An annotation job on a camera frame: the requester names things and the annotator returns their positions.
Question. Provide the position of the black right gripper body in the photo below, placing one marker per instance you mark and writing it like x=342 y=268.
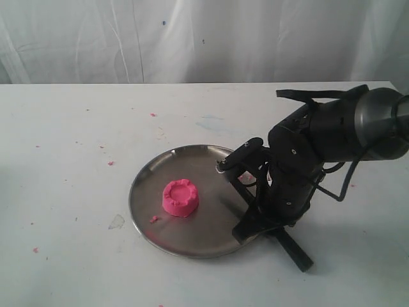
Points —
x=286 y=171

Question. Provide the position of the white backdrop curtain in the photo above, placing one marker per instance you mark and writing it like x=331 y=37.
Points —
x=204 y=41

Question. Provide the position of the black knife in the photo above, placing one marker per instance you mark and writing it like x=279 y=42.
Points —
x=287 y=236

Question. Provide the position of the round steel plate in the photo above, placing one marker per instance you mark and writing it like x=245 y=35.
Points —
x=207 y=232

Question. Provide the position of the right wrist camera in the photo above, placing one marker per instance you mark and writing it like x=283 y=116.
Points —
x=238 y=156

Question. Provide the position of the pink play dough lump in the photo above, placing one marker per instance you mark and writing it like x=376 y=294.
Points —
x=180 y=198

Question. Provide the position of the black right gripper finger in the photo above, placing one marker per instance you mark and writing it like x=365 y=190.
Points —
x=253 y=223

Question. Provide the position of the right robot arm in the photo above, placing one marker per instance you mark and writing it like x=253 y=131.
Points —
x=329 y=129

